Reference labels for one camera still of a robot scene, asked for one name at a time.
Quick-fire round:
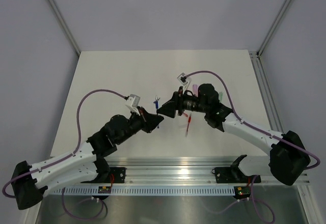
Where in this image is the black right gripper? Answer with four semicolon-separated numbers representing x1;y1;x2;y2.
157;86;209;118

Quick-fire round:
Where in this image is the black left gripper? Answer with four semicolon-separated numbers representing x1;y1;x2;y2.
116;106;164;145

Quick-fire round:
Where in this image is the green highlighter pen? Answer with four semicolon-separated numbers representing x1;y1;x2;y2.
219;92;224;102

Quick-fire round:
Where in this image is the blue ballpoint pen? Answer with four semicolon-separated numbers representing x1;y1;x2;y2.
153;101;159;109

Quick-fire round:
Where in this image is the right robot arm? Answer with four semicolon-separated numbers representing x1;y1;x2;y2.
157;83;311;186

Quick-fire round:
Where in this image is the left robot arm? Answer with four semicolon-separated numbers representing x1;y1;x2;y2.
11;107;164;210

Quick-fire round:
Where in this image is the red gel pen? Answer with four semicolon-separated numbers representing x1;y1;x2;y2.
184;113;192;137

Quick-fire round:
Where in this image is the purple highlighter cap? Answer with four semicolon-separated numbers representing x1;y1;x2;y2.
193;84;198;96

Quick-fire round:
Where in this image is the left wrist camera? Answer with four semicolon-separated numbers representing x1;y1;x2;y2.
125;94;141;115

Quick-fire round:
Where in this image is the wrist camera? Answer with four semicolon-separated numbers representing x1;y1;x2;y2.
125;94;141;115
177;73;191;89

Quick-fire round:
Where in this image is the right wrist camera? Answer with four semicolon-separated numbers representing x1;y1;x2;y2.
177;73;191;89

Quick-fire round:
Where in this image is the aluminium rail base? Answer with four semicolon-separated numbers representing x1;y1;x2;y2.
71;156;310;185

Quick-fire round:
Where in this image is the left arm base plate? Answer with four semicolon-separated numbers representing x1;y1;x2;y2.
82;167;126;184

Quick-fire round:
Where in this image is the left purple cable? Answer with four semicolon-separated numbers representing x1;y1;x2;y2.
2;88;128;218

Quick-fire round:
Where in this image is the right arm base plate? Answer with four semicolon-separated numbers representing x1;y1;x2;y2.
211;167;261;184

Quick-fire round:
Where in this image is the white slotted cable duct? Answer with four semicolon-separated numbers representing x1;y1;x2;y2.
55;186;236;195

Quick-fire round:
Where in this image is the right side aluminium rail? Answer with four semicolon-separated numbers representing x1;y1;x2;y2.
249;51;284;132

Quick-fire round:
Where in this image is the left aluminium frame post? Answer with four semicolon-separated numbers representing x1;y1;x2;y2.
46;0;81;57

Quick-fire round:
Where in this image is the aluminium frame post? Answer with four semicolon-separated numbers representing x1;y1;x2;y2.
46;0;81;57
257;0;294;58

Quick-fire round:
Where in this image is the right aluminium frame post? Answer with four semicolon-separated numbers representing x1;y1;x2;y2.
257;0;294;58

